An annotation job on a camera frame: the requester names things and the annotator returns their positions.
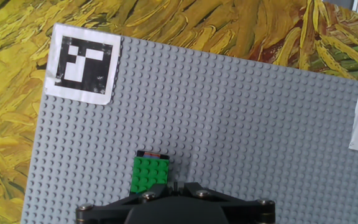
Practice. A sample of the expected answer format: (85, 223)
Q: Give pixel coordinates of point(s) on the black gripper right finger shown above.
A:
(247, 210)

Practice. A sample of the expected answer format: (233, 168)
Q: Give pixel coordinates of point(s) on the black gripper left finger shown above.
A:
(117, 207)

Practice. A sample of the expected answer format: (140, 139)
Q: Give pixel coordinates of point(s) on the green Lego plate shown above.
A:
(149, 174)

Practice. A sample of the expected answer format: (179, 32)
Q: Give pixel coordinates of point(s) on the blue Lego brick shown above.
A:
(154, 156)

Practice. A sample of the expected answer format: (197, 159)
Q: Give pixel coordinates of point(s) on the red Lego plate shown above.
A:
(150, 153)

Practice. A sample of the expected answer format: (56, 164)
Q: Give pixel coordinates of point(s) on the grey Lego baseplate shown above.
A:
(228, 118)

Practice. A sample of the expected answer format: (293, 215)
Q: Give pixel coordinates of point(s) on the painted wheatfield cloth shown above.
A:
(5, 124)

